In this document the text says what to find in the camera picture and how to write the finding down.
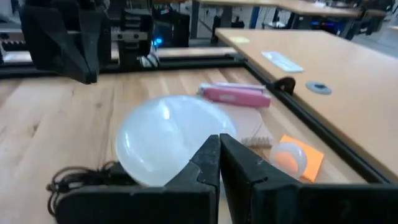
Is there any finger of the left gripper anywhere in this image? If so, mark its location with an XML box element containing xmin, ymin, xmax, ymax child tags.
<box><xmin>77</xmin><ymin>7</ymin><xmax>105</xmax><ymax>84</ymax></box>
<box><xmin>20</xmin><ymin>7</ymin><xmax>91</xmax><ymax>85</ymax></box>

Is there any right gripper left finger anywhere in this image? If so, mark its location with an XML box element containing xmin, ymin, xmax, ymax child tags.
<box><xmin>55</xmin><ymin>134</ymin><xmax>221</xmax><ymax>224</ymax></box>

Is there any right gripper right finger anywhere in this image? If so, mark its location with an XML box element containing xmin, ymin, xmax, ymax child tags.
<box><xmin>219</xmin><ymin>133</ymin><xmax>398</xmax><ymax>224</ymax></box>

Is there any white reflector lightbulb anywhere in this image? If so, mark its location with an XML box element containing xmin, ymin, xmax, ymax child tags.
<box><xmin>114</xmin><ymin>95</ymin><xmax>237</xmax><ymax>187</ymax></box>

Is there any black computer blue light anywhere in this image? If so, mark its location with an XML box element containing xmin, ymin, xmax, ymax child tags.
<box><xmin>152</xmin><ymin>6</ymin><xmax>191</xmax><ymax>48</ymax></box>

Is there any orange sticky note pad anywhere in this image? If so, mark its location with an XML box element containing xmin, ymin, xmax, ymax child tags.
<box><xmin>278</xmin><ymin>134</ymin><xmax>325</xmax><ymax>183</ymax></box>

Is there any yellow sticky note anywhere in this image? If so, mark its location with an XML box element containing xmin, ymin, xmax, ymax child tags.
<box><xmin>228</xmin><ymin>36</ymin><xmax>251</xmax><ymax>44</ymax></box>

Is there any pink flat box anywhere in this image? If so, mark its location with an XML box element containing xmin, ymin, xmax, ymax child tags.
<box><xmin>197</xmin><ymin>82</ymin><xmax>272</xmax><ymax>109</ymax></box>

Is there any light brown desk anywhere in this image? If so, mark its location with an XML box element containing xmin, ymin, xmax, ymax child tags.
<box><xmin>214</xmin><ymin>27</ymin><xmax>398</xmax><ymax>184</ymax></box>

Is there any white rectangular card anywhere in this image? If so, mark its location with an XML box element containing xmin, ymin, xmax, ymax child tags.
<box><xmin>261</xmin><ymin>51</ymin><xmax>305</xmax><ymax>73</ymax></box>

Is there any brown background desk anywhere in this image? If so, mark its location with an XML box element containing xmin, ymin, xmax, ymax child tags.
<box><xmin>198</xmin><ymin>0</ymin><xmax>364</xmax><ymax>19</ymax></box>

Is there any black metal table frame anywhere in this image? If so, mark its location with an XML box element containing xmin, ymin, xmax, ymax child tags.
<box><xmin>0</xmin><ymin>53</ymin><xmax>391</xmax><ymax>185</ymax></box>

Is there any black lamp power cord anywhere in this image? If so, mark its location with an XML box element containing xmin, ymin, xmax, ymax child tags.
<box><xmin>46</xmin><ymin>160</ymin><xmax>137</xmax><ymax>218</ymax></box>

